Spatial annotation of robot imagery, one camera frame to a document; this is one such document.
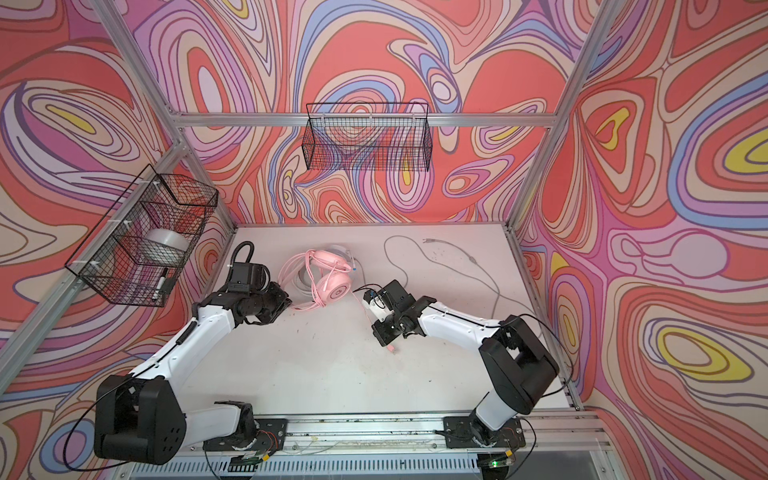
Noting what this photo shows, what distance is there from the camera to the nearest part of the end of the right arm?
25.1 inches

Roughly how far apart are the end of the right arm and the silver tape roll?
0.51m

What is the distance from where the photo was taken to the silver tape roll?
2.35 ft
